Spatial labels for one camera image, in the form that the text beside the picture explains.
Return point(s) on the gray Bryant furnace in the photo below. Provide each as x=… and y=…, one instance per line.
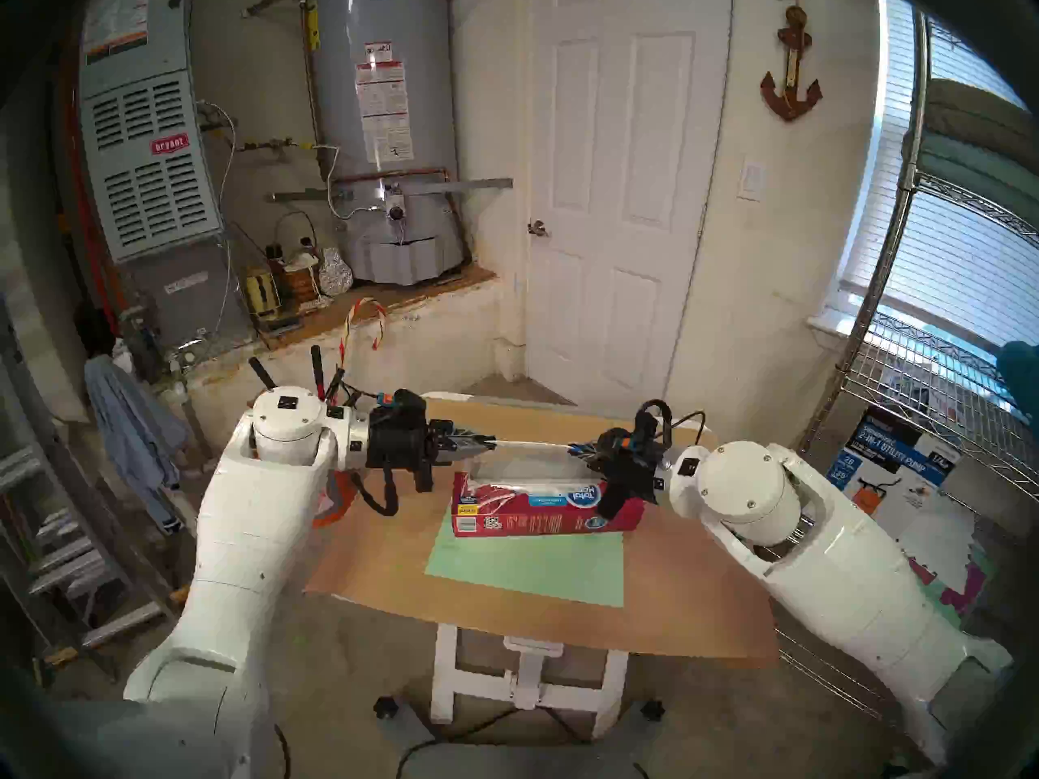
x=146, y=193

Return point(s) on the gray water heater tank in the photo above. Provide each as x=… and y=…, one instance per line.
x=341, y=96

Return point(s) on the white jagged paper sheet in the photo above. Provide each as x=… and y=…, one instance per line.
x=941, y=534

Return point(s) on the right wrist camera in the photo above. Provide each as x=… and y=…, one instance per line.
x=613, y=500

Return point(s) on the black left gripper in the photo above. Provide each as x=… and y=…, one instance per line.
x=398, y=436

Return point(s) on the yellow metal canister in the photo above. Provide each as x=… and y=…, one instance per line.
x=260, y=292

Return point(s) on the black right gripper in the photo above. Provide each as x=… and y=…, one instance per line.
x=637, y=461

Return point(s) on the white panel door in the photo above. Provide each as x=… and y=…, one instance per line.
x=625, y=217

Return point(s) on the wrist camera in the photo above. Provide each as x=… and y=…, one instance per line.
x=423, y=477
x=613, y=500

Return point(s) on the rusty anchor wall decoration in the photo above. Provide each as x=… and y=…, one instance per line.
x=791, y=96

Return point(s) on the clear ziplock bag blue slider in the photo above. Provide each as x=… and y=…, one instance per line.
x=536, y=469

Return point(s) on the aluminium ladder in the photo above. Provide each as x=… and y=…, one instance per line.
x=49, y=542

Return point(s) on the utility pump cardboard box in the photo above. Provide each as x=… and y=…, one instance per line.
x=885, y=469

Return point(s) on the foil wrapped object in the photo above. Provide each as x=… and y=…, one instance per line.
x=335, y=274

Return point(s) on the metal gas pipe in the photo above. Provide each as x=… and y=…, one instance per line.
x=276, y=144

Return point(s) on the white plastic pipe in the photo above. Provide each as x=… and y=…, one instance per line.
x=195, y=424

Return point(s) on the white window sill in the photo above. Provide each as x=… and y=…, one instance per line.
x=828, y=324

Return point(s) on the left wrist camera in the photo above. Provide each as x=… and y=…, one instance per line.
x=423, y=477

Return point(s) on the white window blinds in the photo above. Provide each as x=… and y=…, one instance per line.
x=958, y=258

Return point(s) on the red freezer bag box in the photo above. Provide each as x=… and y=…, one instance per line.
x=528, y=519

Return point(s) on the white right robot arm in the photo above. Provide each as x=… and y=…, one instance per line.
x=852, y=574

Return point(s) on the light green paper mat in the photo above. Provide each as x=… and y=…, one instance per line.
x=528, y=570

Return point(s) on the gray green folded cushion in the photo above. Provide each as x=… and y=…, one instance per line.
x=974, y=152

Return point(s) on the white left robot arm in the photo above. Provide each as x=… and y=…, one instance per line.
x=243, y=542

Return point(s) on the blue hanging towel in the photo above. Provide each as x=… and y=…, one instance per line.
x=134, y=428

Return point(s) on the brown cardboard table cover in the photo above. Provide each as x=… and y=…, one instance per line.
x=690, y=591

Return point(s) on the white light switch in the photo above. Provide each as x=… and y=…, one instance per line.
x=751, y=178

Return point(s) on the metal door knob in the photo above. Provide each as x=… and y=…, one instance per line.
x=537, y=228

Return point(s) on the magenta paper sheet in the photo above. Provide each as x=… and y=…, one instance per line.
x=972, y=599

